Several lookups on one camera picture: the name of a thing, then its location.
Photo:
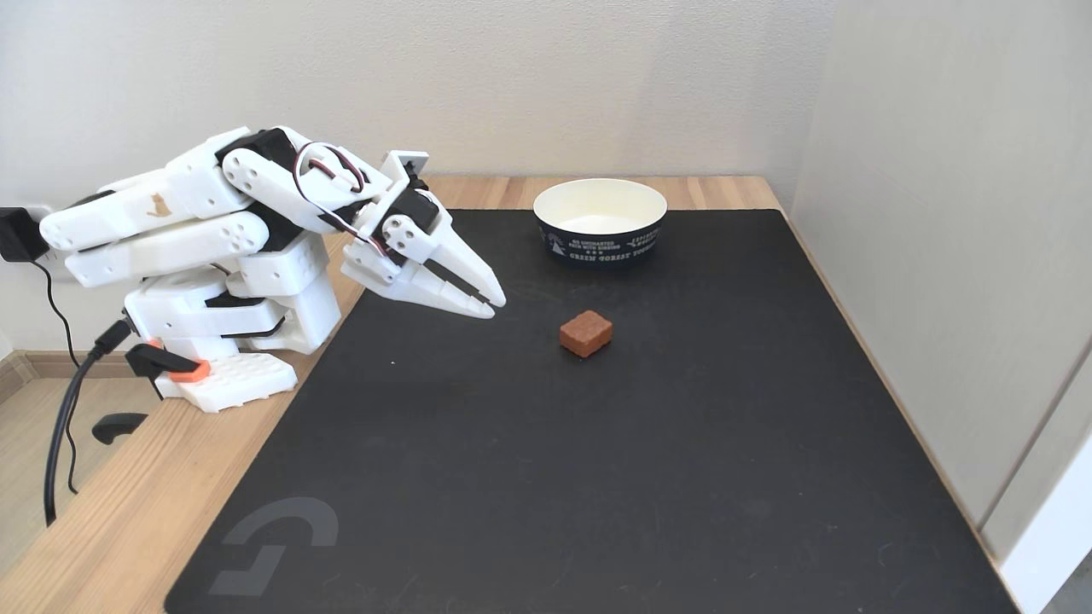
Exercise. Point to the brown block toy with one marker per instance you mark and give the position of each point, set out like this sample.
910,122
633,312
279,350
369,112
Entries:
586,333

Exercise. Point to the white paper bowl dark print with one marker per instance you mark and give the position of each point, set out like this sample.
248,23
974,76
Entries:
597,223

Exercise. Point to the black and orange clamp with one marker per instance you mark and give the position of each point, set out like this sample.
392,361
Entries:
166,362

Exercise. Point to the black desk mat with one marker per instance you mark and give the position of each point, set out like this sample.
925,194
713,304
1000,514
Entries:
597,477

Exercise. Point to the black power adapter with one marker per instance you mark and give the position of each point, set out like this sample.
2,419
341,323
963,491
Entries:
17,234

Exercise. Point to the small white camera mount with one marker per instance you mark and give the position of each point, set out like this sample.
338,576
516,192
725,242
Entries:
408,162

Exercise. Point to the white wall outlet plate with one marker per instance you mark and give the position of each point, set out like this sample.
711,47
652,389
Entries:
53,264

